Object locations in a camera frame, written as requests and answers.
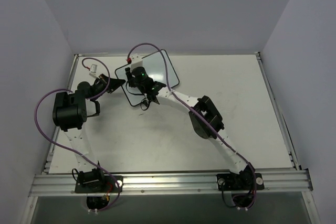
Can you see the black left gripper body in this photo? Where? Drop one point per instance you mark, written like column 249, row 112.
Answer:
column 107, row 82

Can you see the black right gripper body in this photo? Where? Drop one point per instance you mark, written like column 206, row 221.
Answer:
column 130, row 77

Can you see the small white whiteboard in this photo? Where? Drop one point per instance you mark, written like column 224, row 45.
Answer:
column 155, row 68

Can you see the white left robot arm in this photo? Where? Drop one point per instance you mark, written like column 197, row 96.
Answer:
column 70, row 113

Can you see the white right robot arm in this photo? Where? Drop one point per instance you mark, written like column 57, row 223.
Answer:
column 206, row 120

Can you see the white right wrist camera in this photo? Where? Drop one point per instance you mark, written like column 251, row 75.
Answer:
column 134, row 61

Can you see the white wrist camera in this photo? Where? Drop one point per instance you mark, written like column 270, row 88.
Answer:
column 134, row 61
column 93, row 71

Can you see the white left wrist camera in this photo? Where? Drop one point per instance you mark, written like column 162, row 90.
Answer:
column 93, row 71

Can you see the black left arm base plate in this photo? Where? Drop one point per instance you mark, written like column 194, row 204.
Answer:
column 108, row 186

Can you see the aluminium front rail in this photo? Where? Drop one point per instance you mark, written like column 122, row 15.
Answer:
column 274, row 181

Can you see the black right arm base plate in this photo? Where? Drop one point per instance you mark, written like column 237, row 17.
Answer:
column 235, row 182

